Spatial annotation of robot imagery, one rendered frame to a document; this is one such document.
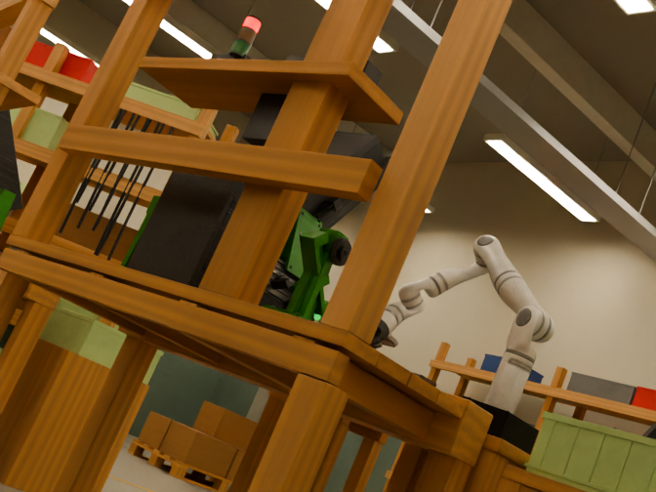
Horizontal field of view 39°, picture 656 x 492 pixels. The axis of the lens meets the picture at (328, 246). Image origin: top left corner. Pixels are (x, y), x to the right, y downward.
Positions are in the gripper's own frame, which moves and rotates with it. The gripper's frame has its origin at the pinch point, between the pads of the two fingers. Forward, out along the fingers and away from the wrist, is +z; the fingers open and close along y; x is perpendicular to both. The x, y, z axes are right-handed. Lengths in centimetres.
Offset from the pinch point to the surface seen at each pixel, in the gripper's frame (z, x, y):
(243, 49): -18, -92, -31
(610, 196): -398, 172, -133
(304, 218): -6.1, -42.6, -11.7
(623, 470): 8, 3, 93
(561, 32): -505, 85, -221
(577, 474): 10, 8, 82
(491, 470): 14, 13, 58
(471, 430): 14, 0, 54
